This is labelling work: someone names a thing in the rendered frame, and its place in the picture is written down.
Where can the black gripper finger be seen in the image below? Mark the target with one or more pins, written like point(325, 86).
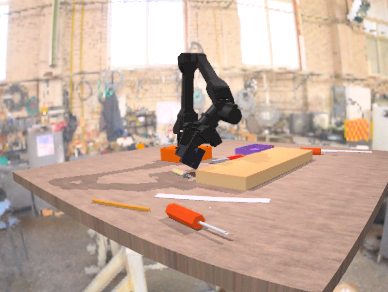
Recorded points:
point(185, 137)
point(197, 140)

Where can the tan flat panel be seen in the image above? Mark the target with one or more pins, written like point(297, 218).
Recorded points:
point(249, 171)

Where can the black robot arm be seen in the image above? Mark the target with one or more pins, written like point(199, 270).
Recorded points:
point(224, 107)

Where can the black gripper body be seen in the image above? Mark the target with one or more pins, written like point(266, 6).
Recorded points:
point(204, 125)

